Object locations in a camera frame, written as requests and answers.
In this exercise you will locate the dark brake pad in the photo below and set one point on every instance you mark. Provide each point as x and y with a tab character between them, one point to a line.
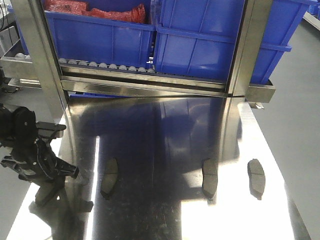
257	179
209	178
110	178

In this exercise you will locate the large blue crate left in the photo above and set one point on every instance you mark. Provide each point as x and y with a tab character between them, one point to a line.
99	40

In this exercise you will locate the large blue crate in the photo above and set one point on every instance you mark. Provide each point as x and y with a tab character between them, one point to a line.
99	40
197	38

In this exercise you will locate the large blue crate right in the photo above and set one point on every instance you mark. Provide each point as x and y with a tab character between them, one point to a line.
197	38

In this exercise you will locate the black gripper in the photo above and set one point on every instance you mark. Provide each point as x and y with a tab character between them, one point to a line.
28	143

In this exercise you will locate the stainless steel roller rack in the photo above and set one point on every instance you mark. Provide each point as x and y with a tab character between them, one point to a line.
56	80

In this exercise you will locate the red mesh bag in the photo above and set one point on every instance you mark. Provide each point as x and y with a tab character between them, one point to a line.
135	15

